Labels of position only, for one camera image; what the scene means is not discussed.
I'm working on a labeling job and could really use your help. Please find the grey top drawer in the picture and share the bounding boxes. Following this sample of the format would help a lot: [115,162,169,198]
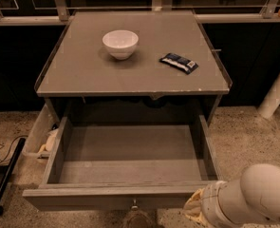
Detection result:
[23,116,222,211]

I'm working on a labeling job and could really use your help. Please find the black bar on floor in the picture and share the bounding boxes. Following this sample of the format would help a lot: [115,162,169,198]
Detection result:
[0,138,26,216]

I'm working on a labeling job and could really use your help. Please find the white ceramic bowl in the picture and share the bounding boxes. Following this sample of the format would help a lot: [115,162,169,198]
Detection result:
[102,30,139,60]

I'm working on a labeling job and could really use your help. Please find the metal railing frame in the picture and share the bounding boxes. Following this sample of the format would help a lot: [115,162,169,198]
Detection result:
[0,0,280,27]

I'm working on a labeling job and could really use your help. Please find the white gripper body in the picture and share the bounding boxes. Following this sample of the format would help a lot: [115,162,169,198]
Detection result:
[201,180,240,228]

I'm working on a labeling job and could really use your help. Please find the blue snack packet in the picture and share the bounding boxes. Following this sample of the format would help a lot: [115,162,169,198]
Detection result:
[159,53,198,75]

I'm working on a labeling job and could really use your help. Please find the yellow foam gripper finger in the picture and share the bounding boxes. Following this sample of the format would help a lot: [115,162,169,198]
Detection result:
[183,189,214,228]

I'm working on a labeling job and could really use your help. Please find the grey cabinet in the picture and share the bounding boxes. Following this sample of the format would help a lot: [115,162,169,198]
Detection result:
[33,10,233,128]

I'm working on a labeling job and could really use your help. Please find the metal drawer knob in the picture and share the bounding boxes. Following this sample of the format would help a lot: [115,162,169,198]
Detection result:
[131,199,139,211]

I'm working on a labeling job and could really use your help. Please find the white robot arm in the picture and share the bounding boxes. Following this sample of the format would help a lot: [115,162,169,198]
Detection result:
[183,73,280,228]

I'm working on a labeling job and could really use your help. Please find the clear side bin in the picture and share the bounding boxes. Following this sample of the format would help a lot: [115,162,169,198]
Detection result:
[22,104,58,159]

